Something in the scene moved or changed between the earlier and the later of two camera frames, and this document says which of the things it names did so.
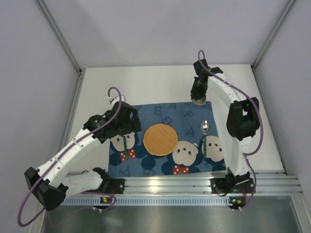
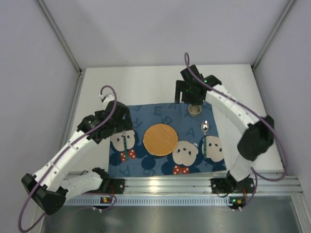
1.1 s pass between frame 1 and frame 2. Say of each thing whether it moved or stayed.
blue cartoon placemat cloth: stayed
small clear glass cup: moved
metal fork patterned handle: stayed
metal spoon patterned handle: stayed
